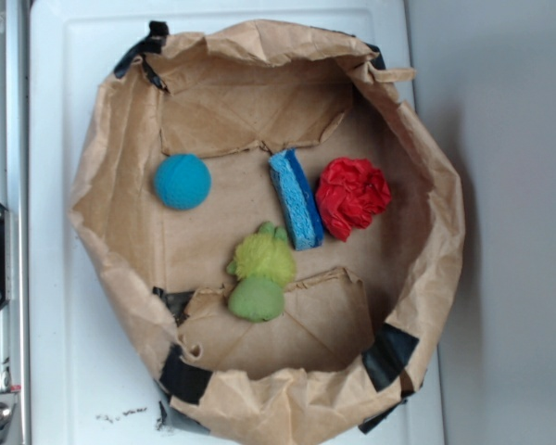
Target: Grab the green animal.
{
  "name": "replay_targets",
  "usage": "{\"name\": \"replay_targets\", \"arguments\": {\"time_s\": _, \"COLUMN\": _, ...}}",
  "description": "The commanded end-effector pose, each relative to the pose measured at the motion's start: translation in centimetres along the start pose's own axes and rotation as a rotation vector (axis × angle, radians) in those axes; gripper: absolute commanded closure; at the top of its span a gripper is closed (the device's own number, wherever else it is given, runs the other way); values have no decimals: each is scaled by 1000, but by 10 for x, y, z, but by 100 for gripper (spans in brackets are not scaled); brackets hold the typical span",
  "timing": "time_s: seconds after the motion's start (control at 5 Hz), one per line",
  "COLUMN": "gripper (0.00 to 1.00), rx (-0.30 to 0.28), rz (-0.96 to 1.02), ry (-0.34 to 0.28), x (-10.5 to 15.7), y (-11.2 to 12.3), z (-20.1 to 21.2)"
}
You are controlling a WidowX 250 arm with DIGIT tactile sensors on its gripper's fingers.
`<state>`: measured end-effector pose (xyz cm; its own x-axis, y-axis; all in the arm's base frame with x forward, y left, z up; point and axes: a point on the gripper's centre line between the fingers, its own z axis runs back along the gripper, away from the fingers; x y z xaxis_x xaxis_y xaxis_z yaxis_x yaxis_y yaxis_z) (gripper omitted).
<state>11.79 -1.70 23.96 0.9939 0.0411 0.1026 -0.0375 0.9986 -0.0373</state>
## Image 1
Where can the green plush animal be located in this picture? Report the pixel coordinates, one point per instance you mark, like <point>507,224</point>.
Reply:
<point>263,265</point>

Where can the brown paper bag bin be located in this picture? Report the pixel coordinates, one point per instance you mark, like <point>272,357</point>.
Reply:
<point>362,317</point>

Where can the blue sponge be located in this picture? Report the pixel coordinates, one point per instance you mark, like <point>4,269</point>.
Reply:
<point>303,221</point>

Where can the red crumpled paper ball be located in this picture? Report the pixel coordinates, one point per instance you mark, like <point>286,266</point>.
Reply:
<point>349,194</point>

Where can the blue ball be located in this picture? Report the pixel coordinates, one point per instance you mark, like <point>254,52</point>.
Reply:
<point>182,181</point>

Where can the metal rail frame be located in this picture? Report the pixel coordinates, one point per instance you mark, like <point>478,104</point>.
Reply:
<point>15,411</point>

